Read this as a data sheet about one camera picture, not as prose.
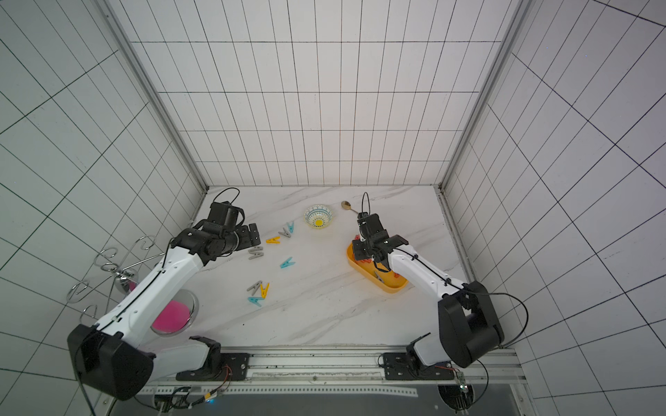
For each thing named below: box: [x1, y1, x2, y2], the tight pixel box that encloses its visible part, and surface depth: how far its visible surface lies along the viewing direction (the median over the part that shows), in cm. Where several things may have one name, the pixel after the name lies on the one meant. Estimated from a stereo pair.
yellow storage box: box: [346, 240, 409, 294], surface depth 89 cm
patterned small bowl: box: [303, 204, 333, 229], surface depth 109 cm
